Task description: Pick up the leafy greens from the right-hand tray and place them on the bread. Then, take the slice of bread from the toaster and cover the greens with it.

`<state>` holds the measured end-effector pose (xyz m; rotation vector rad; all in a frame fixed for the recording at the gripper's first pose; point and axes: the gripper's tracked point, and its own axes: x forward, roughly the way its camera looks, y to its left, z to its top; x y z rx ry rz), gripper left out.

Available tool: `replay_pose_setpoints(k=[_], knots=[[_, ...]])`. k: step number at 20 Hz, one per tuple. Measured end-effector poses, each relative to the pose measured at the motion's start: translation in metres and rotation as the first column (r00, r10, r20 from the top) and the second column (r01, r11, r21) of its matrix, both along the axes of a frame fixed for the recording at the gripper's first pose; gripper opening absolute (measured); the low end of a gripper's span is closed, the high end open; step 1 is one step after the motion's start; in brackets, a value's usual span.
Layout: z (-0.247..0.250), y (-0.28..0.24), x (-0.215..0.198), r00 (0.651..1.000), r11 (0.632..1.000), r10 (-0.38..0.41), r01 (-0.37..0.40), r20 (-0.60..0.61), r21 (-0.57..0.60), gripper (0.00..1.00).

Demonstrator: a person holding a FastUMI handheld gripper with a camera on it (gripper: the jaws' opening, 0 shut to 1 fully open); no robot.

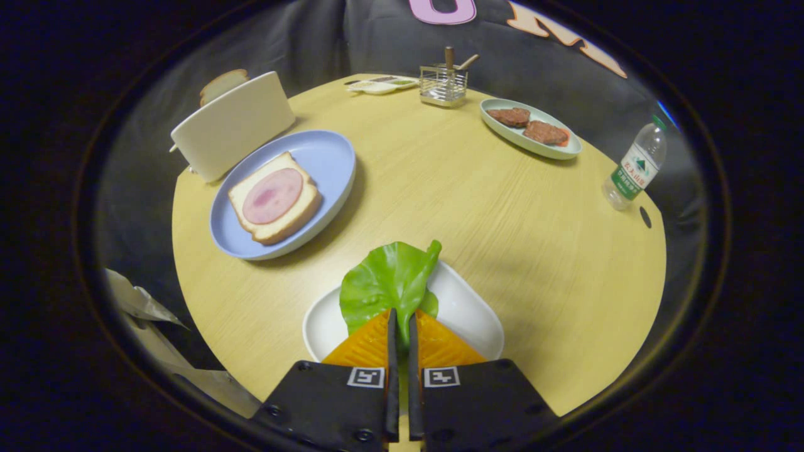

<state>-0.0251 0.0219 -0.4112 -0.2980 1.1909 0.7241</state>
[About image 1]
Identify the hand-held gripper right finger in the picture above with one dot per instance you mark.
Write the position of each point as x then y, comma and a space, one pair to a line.
483, 408

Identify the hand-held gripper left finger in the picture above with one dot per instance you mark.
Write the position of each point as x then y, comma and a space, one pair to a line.
326, 408

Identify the green lettuce leaf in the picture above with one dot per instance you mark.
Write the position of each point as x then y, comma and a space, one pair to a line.
386, 282

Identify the toasted bread slice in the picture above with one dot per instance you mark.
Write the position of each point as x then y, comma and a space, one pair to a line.
223, 85

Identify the white plate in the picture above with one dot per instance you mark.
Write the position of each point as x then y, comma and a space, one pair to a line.
465, 307

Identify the bread slice under ham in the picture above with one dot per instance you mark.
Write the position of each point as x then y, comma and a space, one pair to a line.
309, 204

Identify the pink ham slice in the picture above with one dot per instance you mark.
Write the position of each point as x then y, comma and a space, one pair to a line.
273, 196

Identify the blue plate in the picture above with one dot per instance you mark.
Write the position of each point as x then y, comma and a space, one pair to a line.
320, 157

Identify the pale green plate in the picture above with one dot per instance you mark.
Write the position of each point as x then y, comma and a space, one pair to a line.
502, 135

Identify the orange food slice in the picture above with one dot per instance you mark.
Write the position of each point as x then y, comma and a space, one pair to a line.
565, 138

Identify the brown meat patty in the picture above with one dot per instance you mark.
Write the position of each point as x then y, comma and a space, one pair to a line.
545, 132
510, 117

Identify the clear plastic water bottle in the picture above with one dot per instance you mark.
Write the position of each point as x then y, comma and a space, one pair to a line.
634, 166

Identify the white toaster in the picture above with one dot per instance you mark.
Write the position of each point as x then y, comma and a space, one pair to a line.
232, 129

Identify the white divided bean dish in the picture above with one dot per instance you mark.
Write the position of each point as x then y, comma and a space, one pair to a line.
380, 86

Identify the black backdrop cloth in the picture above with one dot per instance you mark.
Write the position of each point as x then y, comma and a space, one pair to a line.
301, 37

